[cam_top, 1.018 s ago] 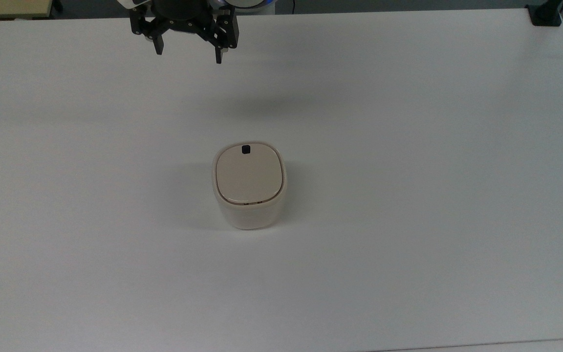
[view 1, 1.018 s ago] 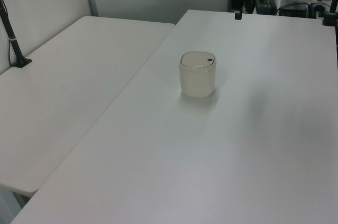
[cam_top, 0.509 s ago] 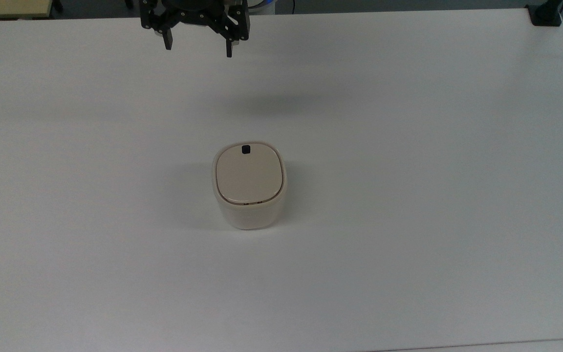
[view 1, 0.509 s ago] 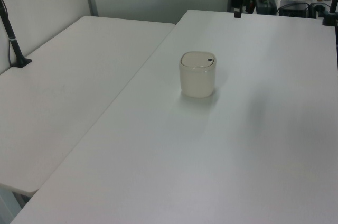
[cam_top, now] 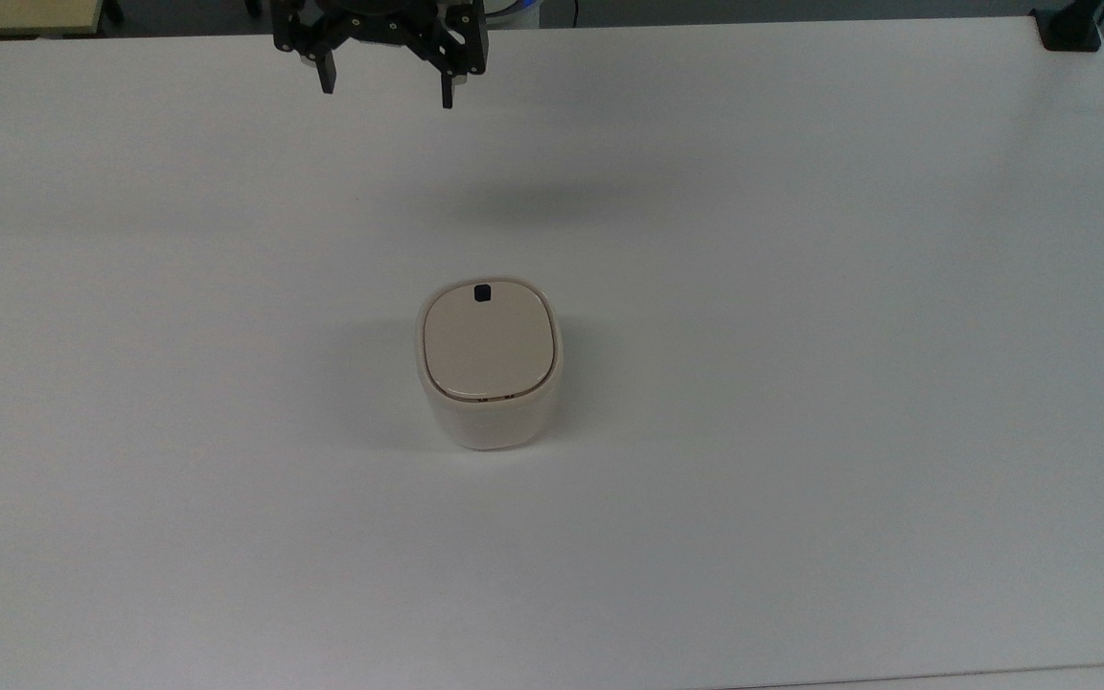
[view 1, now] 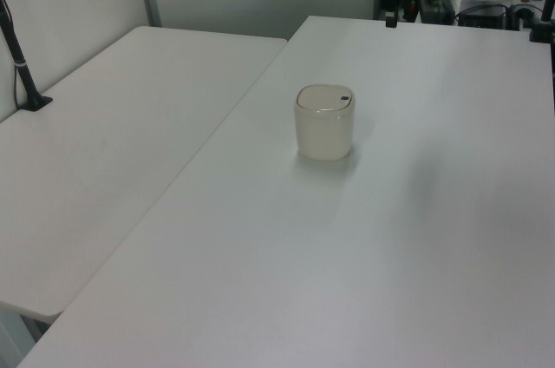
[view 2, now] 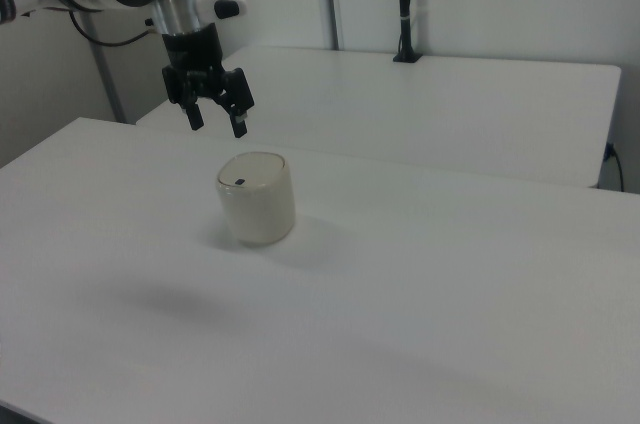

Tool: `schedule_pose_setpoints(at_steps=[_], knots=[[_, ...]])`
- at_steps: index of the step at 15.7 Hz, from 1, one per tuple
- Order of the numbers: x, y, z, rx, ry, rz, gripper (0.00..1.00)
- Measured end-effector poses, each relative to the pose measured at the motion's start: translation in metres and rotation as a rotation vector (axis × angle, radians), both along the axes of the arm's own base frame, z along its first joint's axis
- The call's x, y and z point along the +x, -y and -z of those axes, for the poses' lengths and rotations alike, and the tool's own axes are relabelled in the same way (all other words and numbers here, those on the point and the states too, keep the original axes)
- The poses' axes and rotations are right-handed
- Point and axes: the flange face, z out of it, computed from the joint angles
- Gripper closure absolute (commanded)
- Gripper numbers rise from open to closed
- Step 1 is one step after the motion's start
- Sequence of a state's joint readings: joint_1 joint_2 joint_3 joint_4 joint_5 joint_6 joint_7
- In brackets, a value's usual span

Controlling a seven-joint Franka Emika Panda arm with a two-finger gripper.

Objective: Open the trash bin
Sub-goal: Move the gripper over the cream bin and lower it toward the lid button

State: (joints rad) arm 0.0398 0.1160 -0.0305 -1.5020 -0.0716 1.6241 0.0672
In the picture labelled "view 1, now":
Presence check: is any beige trash bin lid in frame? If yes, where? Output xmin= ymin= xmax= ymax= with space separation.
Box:
xmin=296 ymin=84 xmax=353 ymax=111

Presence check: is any cream round trash bin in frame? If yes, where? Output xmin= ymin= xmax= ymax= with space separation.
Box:
xmin=293 ymin=83 xmax=357 ymax=162

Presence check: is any dark case with green parts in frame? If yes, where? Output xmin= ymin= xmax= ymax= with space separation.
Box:
xmin=417 ymin=0 xmax=455 ymax=24

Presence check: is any black electronics box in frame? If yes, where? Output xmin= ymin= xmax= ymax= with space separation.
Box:
xmin=457 ymin=0 xmax=509 ymax=29

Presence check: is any black camera pole with clamp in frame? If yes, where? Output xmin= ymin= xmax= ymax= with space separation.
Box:
xmin=0 ymin=0 xmax=54 ymax=114

